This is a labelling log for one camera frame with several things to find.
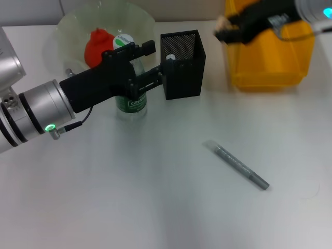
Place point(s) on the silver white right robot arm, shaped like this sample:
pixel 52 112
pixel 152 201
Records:
pixel 311 7

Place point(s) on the green utility knife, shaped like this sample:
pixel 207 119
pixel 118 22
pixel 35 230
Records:
pixel 170 57

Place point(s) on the tan rectangular eraser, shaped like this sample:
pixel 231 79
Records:
pixel 223 23

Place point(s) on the grey marker pen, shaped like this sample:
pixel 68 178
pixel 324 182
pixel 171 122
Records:
pixel 237 163

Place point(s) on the small silver left wrist stub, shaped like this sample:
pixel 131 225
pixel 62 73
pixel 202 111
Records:
pixel 69 72

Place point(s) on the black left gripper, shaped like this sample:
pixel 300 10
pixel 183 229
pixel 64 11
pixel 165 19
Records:
pixel 98 83

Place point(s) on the yellow plastic storage bin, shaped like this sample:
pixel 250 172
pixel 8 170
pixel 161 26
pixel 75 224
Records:
pixel 269 64

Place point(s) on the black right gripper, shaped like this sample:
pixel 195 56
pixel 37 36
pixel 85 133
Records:
pixel 262 18

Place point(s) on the black mesh pen holder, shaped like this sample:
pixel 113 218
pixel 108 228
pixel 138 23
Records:
pixel 186 77

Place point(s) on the clear glass fruit plate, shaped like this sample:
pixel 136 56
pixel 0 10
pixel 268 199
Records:
pixel 77 26

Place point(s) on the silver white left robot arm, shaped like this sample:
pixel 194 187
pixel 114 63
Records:
pixel 39 114

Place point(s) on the red-orange toy orange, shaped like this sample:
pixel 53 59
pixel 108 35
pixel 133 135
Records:
pixel 96 52

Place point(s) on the clear green-label water bottle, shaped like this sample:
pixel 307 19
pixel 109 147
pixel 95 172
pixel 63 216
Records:
pixel 132 106

